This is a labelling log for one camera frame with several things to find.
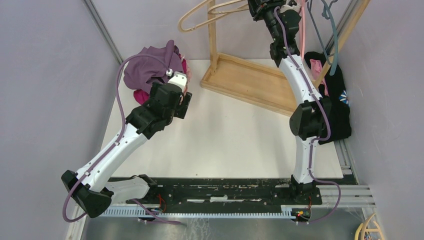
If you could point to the pink plastic hanger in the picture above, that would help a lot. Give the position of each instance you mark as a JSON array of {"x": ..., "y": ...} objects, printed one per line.
[{"x": 302, "y": 27}]

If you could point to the wooden clothes rack frame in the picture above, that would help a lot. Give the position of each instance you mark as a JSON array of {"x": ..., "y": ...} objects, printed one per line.
[{"x": 261, "y": 85}]

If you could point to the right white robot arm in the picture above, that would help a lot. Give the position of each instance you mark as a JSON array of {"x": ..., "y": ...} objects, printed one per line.
[{"x": 309, "y": 122}]

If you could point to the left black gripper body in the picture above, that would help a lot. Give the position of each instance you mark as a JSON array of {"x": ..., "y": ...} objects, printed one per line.
[{"x": 177, "y": 112}]

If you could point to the wooden hanger on floor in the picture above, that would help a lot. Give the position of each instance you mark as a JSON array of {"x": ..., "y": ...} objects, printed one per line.
[{"x": 369, "y": 230}]

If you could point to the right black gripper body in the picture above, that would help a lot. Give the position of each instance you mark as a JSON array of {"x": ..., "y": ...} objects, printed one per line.
[{"x": 265, "y": 10}]

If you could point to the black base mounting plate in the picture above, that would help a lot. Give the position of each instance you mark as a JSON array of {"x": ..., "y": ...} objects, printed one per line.
[{"x": 227, "y": 195}]

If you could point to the magenta skirt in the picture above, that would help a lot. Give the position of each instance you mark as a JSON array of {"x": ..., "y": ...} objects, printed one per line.
[{"x": 141, "y": 96}]

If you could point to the beige wooden hanger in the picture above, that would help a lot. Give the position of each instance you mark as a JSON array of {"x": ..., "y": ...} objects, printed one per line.
[
  {"x": 224, "y": 8},
  {"x": 198, "y": 16}
]

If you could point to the purple pleated skirt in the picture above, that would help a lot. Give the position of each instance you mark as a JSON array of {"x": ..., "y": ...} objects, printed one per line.
[{"x": 141, "y": 72}]

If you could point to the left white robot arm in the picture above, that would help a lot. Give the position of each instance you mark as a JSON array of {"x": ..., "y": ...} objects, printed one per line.
[{"x": 90, "y": 186}]

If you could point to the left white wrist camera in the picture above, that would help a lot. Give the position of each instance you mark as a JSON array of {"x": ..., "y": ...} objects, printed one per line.
[{"x": 179, "y": 79}]

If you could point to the black floral garment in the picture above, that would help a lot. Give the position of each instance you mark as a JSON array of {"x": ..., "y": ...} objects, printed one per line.
[{"x": 334, "y": 87}]

